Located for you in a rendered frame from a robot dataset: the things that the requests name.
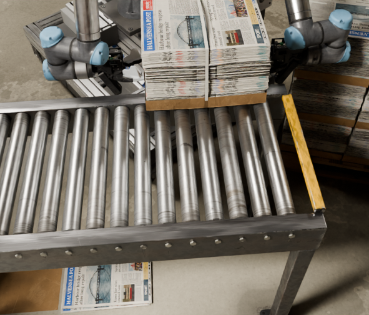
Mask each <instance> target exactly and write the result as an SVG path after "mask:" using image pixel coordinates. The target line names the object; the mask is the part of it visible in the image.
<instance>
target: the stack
mask: <svg viewBox="0 0 369 315"><path fill-rule="evenodd" d="M309 2H310V9H311V12H312V19H313V22H317V21H322V20H326V19H329V16H330V14H331V12H333V11H334V10H336V9H344V10H346V11H348V12H350V13H351V14H352V16H353V22H352V28H351V30H350V32H349V35H348V38H347V41H348V42H349V43H350V46H351V52H350V58H349V60H348V61H346V62H340V63H336V64H334V63H329V64H311V65H305V64H304V65H300V64H298V65H297V67H296V68H295V69H294V70H293V74H292V82H291V84H290V87H291V89H290V92H289V94H291V95H292V98H293V101H294V105H295V108H296V109H297V112H300V113H309V114H318V115H322V116H331V117H336V118H344V119H351V120H355V118H357V121H359V122H364V123H369V85H368V87H361V86H352V85H347V84H339V83H334V82H326V81H317V80H312V79H304V78H299V77H294V74H295V70H296V69H299V70H304V71H314V72H319V73H329V74H337V75H342V76H351V77H356V78H363V79H369V0H309ZM283 121H284V122H283V124H282V130H281V133H280V140H279V147H280V144H284V145H288V146H295V143H294V140H293V136H292V132H291V129H290V125H289V122H288V118H287V114H286V112H284V115H283ZM299 121H300V125H301V127H302V131H303V135H304V137H305V141H306V144H307V148H308V149H313V150H317V151H323V152H328V153H334V154H340V155H342V153H343V152H344V156H352V157H357V158H365V159H369V130H367V129H359V128H355V125H354V126H353V127H350V126H342V125H337V124H329V123H324V122H316V121H308V120H304V119H299ZM356 123H357V122H356ZM280 152H281V155H282V160H283V165H284V168H285V170H288V171H295V172H299V173H303V172H302V167H301V165H300V161H299V158H298V154H297V152H291V151H284V150H280ZM310 158H311V160H312V162H313V163H318V164H325V165H329V166H336V167H340V168H347V169H353V170H357V171H365V172H368V173H369V165H366V164H358V163H354V162H346V161H342V160H336V159H329V158H325V157H319V156H312V155H310ZM314 170H315V174H316V176H323V177H326V178H334V179H340V180H344V181H350V182H355V183H361V184H367V185H369V177H362V176H356V175H351V174H345V173H340V172H334V171H327V170H323V169H316V168H314Z"/></svg>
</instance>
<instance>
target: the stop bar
mask: <svg viewBox="0 0 369 315"><path fill-rule="evenodd" d="M282 101H283V105H284V108H285V112H286V114H287V118H288V122H289V125H290V129H291V132H292V136H293V140H294V143H295V147H296V150H297V154H298V158H299V161H300V165H301V167H302V172H303V176H304V178H305V182H306V185H307V189H308V193H309V196H310V200H311V203H312V207H313V211H314V212H315V213H324V212H325V210H326V207H325V203H324V201H323V197H322V194H321V189H320V187H319V185H318V181H317V177H316V174H315V170H314V168H313V164H312V160H311V158H310V154H309V151H308V147H307V144H306V141H305V137H304V135H303V131H302V127H301V125H300V121H299V118H298V114H297V109H296V108H295V105H294V101H293V98H292V95H291V94H284V95H282Z"/></svg>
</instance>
